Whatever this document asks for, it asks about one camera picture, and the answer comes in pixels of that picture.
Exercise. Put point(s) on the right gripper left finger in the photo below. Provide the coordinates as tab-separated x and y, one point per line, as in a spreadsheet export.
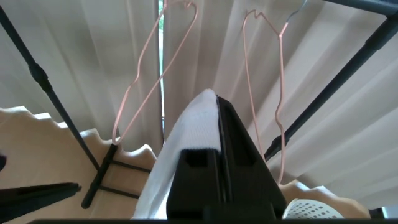
196	183

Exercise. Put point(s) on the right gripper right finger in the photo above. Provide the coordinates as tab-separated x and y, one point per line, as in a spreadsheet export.
248	174

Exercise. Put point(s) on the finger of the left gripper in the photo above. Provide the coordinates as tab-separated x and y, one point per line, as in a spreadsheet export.
2	163
31	197

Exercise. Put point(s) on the white printed t-shirt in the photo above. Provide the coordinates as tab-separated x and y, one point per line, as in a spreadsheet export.
192	130

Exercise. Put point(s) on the white laundry basket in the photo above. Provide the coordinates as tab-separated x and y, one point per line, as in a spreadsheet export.
311	211

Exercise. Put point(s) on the pink clothes hanger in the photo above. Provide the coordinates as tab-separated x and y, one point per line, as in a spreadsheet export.
160	76
282	77

